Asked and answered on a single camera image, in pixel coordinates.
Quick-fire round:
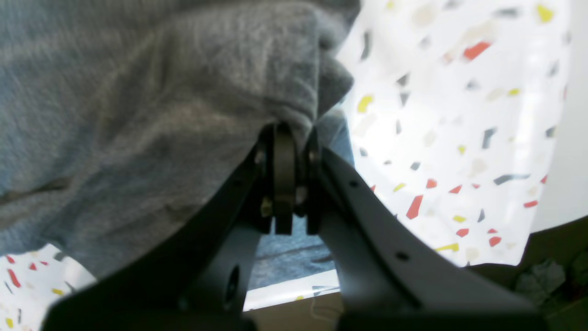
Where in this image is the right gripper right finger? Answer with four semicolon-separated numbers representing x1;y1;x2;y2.
305;130;548;331

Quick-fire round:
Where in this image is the terrazzo pattern tablecloth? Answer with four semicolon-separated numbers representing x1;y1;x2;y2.
1;0;571;331

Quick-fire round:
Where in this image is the grey t-shirt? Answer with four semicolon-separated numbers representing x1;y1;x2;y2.
0;0;361;279

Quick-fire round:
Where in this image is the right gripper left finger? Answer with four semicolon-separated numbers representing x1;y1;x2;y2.
42;124;297;331

